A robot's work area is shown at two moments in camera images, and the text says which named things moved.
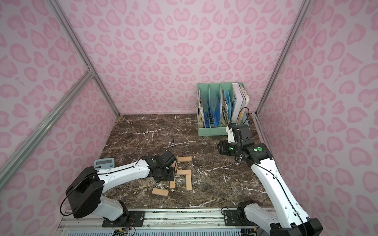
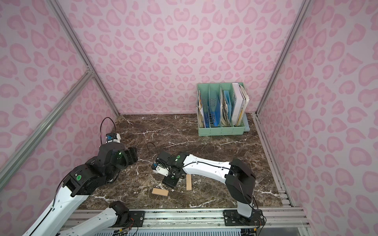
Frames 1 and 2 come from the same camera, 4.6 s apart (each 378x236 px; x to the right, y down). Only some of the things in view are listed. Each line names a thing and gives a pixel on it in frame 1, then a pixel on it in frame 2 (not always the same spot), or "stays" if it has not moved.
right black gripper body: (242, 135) → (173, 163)
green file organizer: (214, 103) stays
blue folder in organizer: (216, 113) stays
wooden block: (160, 191) stays
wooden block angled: (188, 182) stays
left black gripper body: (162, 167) → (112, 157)
